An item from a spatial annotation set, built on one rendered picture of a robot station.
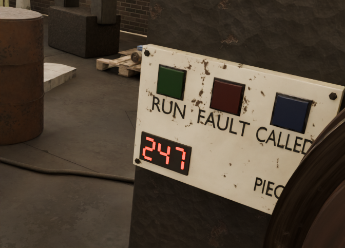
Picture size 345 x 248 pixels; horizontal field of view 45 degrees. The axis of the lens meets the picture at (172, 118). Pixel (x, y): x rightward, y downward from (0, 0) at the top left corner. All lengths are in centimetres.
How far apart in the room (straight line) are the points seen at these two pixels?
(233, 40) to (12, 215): 202
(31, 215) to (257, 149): 197
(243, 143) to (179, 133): 9
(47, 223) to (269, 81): 195
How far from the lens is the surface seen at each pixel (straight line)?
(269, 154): 53
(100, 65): 515
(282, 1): 52
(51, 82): 438
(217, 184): 58
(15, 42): 296
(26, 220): 238
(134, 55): 496
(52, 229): 230
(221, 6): 54
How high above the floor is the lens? 135
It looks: 21 degrees down
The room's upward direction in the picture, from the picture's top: 7 degrees clockwise
